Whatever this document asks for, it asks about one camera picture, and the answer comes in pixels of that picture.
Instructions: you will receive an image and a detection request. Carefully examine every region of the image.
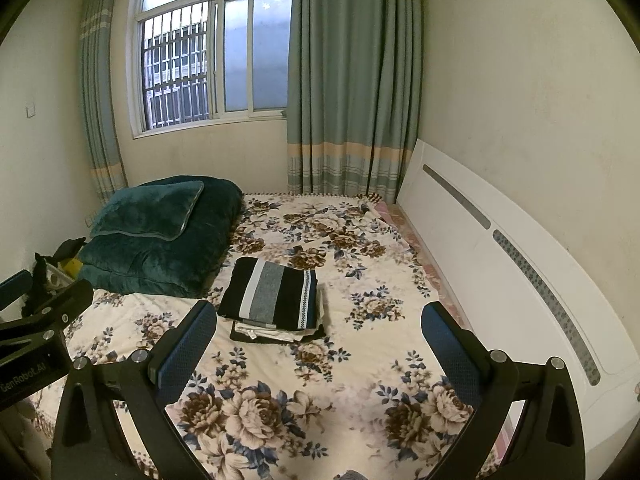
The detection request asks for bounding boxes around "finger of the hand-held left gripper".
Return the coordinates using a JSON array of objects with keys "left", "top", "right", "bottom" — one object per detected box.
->
[
  {"left": 0, "top": 279, "right": 95, "bottom": 347},
  {"left": 0, "top": 269, "right": 34, "bottom": 312}
]

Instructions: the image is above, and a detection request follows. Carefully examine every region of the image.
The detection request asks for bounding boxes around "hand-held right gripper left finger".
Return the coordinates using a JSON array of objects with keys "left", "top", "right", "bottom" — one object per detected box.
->
[{"left": 51, "top": 300, "right": 218, "bottom": 480}]

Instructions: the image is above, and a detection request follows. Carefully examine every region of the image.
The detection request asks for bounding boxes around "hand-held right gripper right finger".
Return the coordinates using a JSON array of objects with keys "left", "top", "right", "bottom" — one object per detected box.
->
[{"left": 421, "top": 302, "right": 587, "bottom": 480}]

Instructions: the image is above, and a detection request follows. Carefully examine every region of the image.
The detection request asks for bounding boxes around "black grey striped garment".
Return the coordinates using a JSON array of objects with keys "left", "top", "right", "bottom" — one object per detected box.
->
[{"left": 217, "top": 256, "right": 320, "bottom": 332}]

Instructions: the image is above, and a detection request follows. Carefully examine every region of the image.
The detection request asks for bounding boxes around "white object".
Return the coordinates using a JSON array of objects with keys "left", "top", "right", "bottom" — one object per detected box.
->
[{"left": 44, "top": 265, "right": 70, "bottom": 292}]

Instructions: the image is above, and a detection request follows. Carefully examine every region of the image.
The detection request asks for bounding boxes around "black object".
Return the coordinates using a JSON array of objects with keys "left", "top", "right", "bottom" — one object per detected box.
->
[{"left": 32, "top": 237, "right": 87, "bottom": 281}]

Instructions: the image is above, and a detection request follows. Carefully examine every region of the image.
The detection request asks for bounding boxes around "white garment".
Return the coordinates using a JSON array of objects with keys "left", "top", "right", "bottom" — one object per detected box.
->
[{"left": 233, "top": 285, "right": 330, "bottom": 335}]

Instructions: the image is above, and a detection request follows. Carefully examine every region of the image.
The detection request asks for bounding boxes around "white bed headboard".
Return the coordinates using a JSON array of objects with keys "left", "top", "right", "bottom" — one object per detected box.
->
[{"left": 397, "top": 138, "right": 640, "bottom": 463}]

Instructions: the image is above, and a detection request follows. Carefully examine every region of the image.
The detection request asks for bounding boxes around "teal quilt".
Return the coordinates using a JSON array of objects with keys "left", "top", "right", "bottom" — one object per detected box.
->
[{"left": 76, "top": 175, "right": 246, "bottom": 297}]

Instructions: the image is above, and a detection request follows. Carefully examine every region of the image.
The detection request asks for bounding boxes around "teal pillow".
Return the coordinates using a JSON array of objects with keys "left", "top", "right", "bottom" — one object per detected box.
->
[{"left": 90, "top": 180, "right": 206, "bottom": 241}]

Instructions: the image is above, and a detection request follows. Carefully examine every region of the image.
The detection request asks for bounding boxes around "pink patterned mattress pad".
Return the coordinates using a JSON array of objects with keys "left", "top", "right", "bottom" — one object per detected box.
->
[{"left": 370, "top": 199, "right": 473, "bottom": 328}]

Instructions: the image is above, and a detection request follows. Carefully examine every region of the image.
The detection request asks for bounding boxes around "floral bed sheet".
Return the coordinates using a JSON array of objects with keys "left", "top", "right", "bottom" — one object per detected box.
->
[{"left": 29, "top": 192, "right": 507, "bottom": 480}]

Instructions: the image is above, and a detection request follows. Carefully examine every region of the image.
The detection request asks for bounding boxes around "narrow teal curtain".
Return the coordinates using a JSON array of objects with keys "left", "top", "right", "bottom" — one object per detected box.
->
[{"left": 78, "top": 0, "right": 130, "bottom": 206}]

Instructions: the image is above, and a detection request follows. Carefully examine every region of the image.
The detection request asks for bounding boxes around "window security grille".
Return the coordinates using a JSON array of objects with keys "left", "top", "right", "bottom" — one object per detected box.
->
[{"left": 141, "top": 2, "right": 211, "bottom": 129}]

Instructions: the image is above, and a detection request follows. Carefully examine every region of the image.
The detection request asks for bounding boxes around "wide teal curtain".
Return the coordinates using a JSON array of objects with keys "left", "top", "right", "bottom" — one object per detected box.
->
[{"left": 285, "top": 0, "right": 425, "bottom": 207}]

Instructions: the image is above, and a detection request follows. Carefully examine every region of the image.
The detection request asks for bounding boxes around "white framed window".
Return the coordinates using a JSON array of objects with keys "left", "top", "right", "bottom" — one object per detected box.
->
[{"left": 127, "top": 0, "right": 296, "bottom": 140}]

